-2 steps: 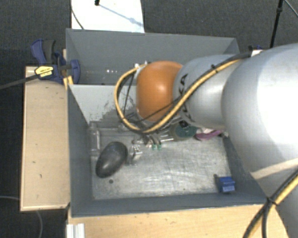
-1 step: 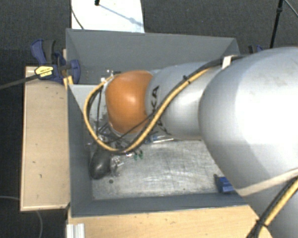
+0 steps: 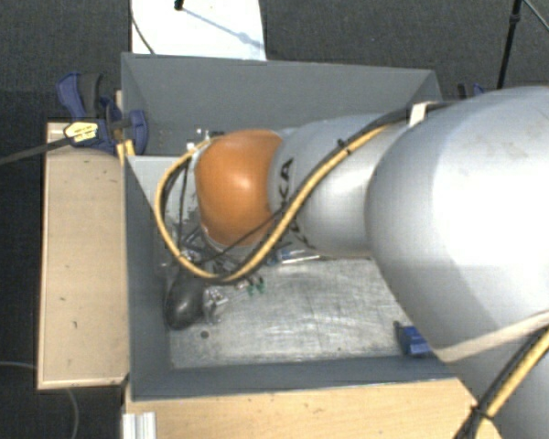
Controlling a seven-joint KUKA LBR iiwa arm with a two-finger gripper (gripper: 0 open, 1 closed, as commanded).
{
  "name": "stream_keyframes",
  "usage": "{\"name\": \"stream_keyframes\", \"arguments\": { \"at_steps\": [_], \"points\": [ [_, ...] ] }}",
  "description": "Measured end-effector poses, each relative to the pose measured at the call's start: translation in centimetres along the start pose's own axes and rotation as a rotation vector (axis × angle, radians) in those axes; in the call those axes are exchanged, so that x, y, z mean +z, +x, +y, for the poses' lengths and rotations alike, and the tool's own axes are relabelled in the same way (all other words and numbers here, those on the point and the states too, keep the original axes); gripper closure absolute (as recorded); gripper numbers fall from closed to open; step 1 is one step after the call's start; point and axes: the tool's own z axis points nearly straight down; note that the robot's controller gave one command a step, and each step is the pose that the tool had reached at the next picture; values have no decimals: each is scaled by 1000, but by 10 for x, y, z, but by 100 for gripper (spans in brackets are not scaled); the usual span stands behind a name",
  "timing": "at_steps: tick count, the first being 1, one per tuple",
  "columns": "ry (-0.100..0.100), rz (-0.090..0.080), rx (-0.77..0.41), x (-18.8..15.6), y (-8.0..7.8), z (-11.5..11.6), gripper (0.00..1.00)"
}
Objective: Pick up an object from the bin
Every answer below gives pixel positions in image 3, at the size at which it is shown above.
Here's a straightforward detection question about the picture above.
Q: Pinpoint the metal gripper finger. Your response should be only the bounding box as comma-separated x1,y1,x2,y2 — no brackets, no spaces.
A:
202,305,227,325
203,287,249,307

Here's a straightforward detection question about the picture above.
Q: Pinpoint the black rounded object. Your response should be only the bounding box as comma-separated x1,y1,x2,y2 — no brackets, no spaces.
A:
163,270,208,331

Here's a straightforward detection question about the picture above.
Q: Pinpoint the blue and white stick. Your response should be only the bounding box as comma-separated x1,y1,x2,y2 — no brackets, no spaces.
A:
268,249,322,265

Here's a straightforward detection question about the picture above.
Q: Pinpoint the grey metal bin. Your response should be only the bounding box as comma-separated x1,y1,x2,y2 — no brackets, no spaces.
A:
120,51,459,402

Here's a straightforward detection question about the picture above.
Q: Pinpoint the pale wood board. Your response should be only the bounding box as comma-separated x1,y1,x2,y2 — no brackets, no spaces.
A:
37,121,131,391

